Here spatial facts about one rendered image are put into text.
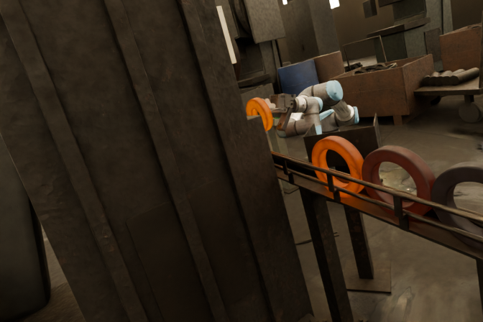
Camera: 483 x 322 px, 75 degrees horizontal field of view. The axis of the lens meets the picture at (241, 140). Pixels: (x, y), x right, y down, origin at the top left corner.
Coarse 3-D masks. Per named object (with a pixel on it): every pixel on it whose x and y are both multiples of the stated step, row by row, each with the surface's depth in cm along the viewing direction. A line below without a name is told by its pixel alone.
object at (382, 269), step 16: (368, 128) 114; (368, 144) 116; (336, 160) 122; (352, 224) 136; (352, 240) 138; (368, 256) 138; (352, 272) 147; (368, 272) 140; (384, 272) 142; (352, 288) 138; (368, 288) 136; (384, 288) 133
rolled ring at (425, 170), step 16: (368, 160) 81; (384, 160) 77; (400, 160) 73; (416, 160) 71; (368, 176) 83; (416, 176) 71; (432, 176) 70; (368, 192) 85; (384, 208) 82; (416, 208) 74
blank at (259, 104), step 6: (252, 102) 137; (258, 102) 134; (264, 102) 134; (246, 108) 144; (252, 108) 139; (258, 108) 135; (264, 108) 133; (252, 114) 142; (264, 114) 133; (270, 114) 134; (264, 120) 135; (270, 120) 134; (264, 126) 137; (270, 126) 137
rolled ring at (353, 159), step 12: (324, 144) 93; (336, 144) 88; (348, 144) 87; (312, 156) 99; (324, 156) 98; (348, 156) 86; (360, 156) 86; (324, 168) 99; (360, 168) 85; (324, 180) 98; (336, 180) 97
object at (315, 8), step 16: (304, 0) 581; (320, 0) 593; (288, 16) 624; (304, 16) 594; (320, 16) 594; (288, 32) 639; (304, 32) 607; (320, 32) 595; (288, 48) 653; (304, 48) 620; (320, 48) 597; (336, 48) 623
